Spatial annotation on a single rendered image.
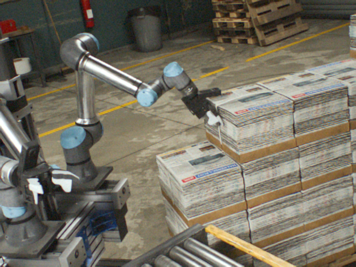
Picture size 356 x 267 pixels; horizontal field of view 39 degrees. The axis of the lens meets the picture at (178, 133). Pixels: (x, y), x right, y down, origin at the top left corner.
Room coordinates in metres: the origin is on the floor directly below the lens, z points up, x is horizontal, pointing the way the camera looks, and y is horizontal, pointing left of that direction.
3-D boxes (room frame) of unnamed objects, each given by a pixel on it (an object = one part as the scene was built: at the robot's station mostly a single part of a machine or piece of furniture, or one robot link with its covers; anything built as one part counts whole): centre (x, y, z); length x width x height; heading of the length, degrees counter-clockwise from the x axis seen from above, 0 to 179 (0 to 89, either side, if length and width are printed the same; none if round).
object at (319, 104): (2.30, -0.61, 0.95); 0.38 x 0.29 x 0.23; 16
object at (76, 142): (2.17, 0.47, 0.98); 0.13 x 0.12 x 0.14; 160
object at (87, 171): (2.16, 0.48, 0.87); 0.15 x 0.15 x 0.10
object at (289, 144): (2.10, -0.36, 0.86); 0.29 x 0.16 x 0.04; 107
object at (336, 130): (2.30, -0.61, 0.86); 0.38 x 0.29 x 0.04; 16
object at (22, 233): (1.69, 0.64, 0.87); 0.15 x 0.15 x 0.10
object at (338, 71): (2.39, -0.89, 0.95); 0.38 x 0.29 x 0.23; 18
